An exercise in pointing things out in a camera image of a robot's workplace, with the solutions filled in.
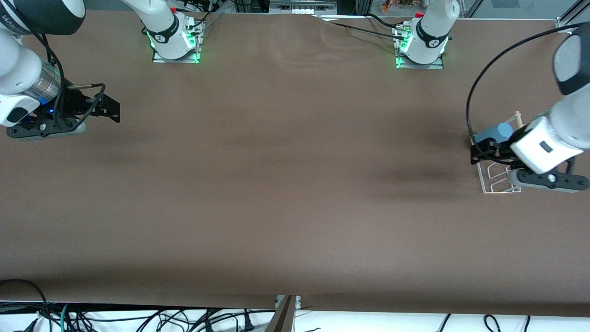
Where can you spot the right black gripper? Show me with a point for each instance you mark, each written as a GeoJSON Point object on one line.
{"type": "Point", "coordinates": [73, 103]}

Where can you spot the aluminium table post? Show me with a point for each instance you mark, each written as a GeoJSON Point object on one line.
{"type": "Point", "coordinates": [283, 318]}

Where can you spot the orange patterned object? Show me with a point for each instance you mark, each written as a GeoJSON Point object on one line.
{"type": "Point", "coordinates": [396, 4]}

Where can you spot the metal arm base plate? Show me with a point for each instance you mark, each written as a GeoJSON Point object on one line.
{"type": "Point", "coordinates": [419, 66]}
{"type": "Point", "coordinates": [175, 60]}

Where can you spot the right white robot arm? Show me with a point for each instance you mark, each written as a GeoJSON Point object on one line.
{"type": "Point", "coordinates": [14, 60]}

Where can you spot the aluminium frame rail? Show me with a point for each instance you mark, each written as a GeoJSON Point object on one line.
{"type": "Point", "coordinates": [299, 3]}

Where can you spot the aluminium frame profile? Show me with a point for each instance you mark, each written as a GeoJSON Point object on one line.
{"type": "Point", "coordinates": [569, 16]}

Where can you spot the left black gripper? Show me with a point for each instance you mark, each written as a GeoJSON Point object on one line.
{"type": "Point", "coordinates": [503, 150]}

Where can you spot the brown table cover sheet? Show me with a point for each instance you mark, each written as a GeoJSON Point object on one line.
{"type": "Point", "coordinates": [295, 184]}

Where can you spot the blue plastic cup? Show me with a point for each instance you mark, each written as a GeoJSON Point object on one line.
{"type": "Point", "coordinates": [495, 133]}

